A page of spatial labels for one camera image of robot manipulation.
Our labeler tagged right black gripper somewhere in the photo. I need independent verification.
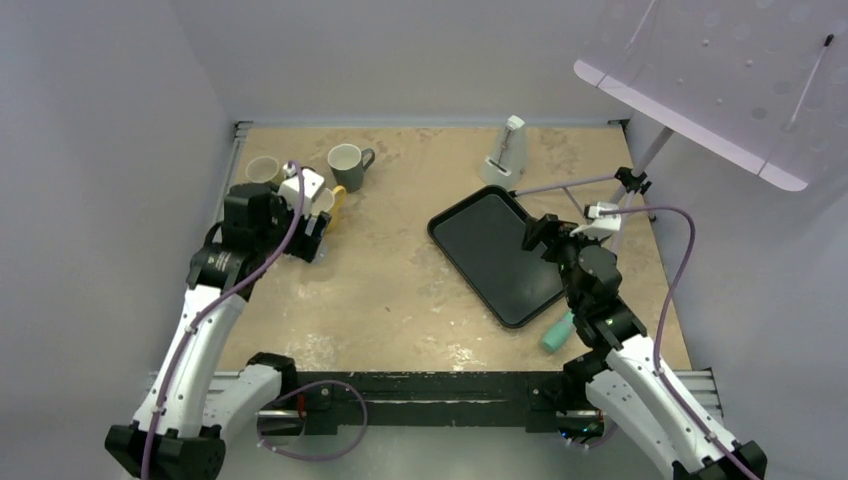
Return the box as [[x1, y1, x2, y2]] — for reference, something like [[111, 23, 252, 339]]
[[521, 214, 605, 310]]

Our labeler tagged yellow mug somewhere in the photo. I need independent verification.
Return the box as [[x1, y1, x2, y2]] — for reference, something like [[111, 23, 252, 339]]
[[313, 185, 348, 231]]

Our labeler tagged light green mug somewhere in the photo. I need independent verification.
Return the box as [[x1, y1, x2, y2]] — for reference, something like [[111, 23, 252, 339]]
[[245, 155, 284, 186]]

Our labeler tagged dark teal mug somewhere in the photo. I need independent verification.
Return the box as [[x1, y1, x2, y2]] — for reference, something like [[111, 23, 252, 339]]
[[327, 143, 376, 192]]

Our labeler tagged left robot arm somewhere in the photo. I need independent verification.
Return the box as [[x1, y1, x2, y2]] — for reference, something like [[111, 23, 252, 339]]
[[104, 180, 331, 479]]

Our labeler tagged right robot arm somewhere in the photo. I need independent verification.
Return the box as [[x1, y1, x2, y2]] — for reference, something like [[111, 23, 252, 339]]
[[522, 214, 768, 479]]

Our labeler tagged black serving tray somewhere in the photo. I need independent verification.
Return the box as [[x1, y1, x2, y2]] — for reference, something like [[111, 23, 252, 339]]
[[426, 186, 563, 329]]

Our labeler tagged white metronome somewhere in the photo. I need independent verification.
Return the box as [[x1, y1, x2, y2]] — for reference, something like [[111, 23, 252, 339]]
[[479, 115, 528, 190]]

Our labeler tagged tripod stand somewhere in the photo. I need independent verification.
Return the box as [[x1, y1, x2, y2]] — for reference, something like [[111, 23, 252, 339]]
[[510, 125, 676, 256]]

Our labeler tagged teal bottle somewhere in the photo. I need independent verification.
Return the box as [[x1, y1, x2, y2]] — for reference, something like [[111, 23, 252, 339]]
[[539, 311, 575, 354]]

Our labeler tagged white perforated board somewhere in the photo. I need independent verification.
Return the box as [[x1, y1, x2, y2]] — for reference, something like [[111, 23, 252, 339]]
[[574, 1, 847, 191]]

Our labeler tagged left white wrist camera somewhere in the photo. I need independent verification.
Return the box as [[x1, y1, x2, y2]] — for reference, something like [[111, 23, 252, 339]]
[[277, 161, 326, 218]]

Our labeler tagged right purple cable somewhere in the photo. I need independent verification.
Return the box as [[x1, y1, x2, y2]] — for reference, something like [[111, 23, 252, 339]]
[[596, 204, 763, 480]]

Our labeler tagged purple cable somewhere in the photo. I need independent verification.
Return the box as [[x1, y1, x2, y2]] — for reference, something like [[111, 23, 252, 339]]
[[139, 160, 369, 480], [596, 204, 763, 480]]

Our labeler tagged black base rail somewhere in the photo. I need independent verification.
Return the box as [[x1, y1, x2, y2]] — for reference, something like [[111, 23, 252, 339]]
[[256, 371, 612, 443]]

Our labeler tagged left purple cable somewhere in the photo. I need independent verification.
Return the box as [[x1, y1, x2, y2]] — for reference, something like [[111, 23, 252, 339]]
[[139, 160, 369, 480]]

